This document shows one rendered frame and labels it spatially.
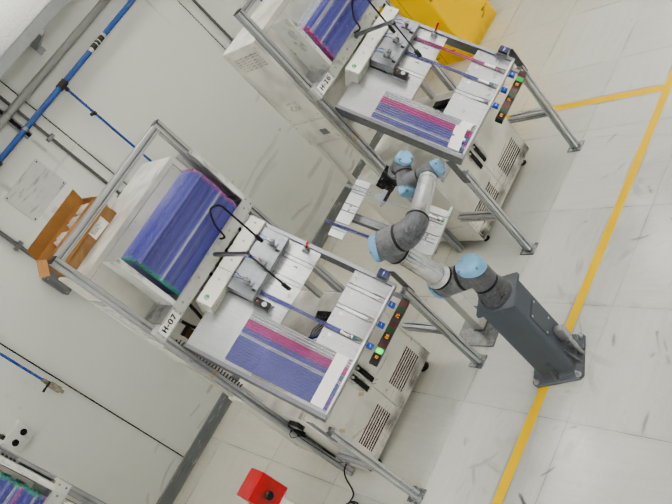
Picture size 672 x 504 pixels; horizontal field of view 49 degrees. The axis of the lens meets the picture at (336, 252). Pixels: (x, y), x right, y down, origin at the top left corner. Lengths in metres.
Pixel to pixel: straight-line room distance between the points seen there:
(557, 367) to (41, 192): 3.02
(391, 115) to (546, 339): 1.38
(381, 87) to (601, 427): 1.98
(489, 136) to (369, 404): 1.70
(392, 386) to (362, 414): 0.23
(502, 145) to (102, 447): 3.02
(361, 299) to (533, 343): 0.78
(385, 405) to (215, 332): 1.00
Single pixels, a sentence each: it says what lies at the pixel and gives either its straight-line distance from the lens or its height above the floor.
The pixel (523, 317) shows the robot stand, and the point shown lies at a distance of 3.24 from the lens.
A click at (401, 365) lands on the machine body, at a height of 0.20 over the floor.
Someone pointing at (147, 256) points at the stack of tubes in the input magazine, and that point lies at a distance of 3.25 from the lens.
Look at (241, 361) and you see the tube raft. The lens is 3.32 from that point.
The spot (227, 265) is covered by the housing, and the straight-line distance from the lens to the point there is 3.42.
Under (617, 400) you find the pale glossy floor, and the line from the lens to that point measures 3.39.
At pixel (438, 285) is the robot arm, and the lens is 3.13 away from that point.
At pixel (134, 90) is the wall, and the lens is 4.98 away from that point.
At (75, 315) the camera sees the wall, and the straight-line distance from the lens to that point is 4.74.
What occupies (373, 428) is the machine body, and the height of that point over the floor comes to 0.18.
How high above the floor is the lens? 2.65
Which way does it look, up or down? 29 degrees down
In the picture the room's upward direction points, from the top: 47 degrees counter-clockwise
